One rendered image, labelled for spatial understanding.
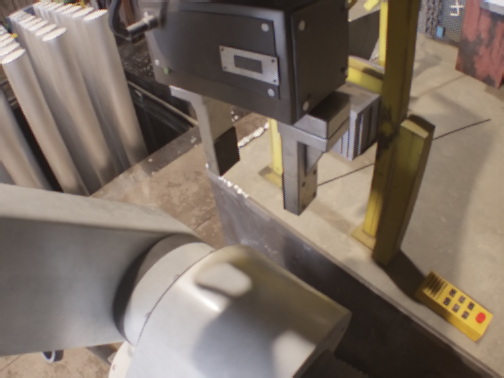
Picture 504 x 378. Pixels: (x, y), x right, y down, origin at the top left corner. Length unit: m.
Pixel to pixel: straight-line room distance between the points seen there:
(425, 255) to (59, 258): 0.96
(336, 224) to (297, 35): 0.88
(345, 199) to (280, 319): 0.78
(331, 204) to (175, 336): 0.81
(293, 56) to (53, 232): 0.36
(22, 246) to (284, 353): 0.36
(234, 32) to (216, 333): 0.36
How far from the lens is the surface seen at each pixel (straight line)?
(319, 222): 1.15
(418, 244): 1.15
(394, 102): 0.81
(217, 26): 0.37
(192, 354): 0.50
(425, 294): 1.01
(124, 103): 2.54
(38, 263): 0.51
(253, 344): 0.48
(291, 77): 0.35
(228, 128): 0.58
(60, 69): 2.31
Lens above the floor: 1.60
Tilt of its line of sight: 45 degrees down
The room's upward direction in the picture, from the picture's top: 8 degrees counter-clockwise
